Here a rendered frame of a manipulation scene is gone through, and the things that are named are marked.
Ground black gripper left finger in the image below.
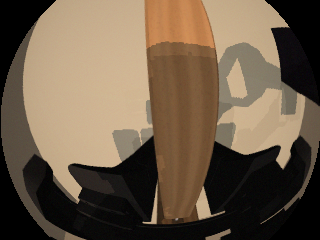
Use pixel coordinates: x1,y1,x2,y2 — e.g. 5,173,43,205
68,135,159,221

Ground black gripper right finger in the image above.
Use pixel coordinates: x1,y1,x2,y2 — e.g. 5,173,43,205
203,140,281,215

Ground brown wooden post with slot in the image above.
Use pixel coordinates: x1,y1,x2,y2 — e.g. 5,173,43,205
156,179,199,224

